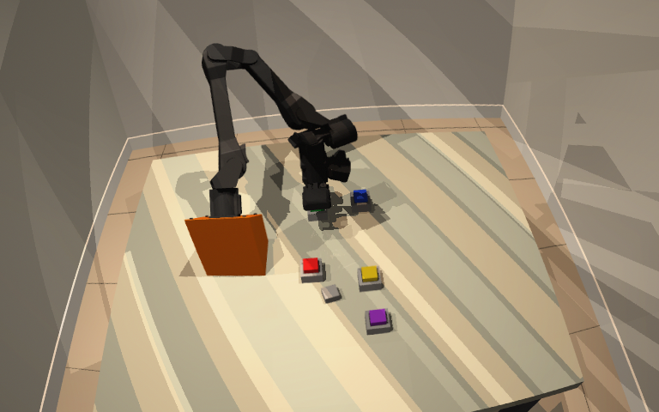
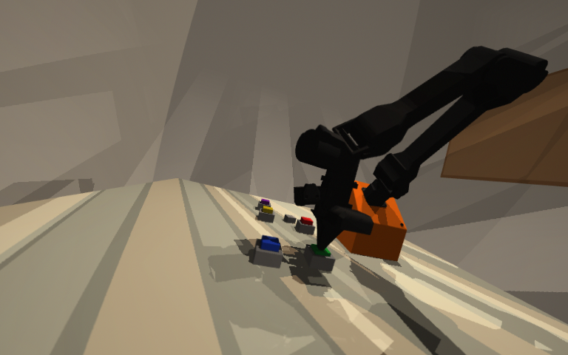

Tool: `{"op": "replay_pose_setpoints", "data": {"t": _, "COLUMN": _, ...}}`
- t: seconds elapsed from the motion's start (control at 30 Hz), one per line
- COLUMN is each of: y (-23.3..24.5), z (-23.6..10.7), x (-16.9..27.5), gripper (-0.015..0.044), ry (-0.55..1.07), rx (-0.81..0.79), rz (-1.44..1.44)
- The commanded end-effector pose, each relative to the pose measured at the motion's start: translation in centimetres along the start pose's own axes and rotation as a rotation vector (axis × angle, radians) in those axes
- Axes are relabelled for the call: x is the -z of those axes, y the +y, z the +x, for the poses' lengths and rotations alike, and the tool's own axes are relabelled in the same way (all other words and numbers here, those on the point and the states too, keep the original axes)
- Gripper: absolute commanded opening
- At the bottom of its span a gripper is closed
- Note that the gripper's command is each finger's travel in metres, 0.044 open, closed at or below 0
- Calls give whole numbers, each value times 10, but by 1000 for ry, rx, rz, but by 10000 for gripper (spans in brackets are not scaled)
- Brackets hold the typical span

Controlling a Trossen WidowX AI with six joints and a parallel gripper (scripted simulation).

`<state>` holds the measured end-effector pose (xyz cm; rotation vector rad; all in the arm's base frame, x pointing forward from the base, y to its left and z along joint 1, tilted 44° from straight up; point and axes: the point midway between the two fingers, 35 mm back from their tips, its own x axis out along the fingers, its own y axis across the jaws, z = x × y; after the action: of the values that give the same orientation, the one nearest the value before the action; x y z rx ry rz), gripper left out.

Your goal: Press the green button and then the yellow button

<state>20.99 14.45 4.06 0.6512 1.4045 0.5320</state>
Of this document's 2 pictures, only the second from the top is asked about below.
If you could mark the red button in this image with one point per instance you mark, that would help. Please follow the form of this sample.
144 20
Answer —
305 225

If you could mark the yellow button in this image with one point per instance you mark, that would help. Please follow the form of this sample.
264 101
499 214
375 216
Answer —
266 214

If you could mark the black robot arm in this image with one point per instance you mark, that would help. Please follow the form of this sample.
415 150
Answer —
484 78

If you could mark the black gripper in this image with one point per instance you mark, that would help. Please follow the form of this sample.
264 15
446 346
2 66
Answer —
331 222

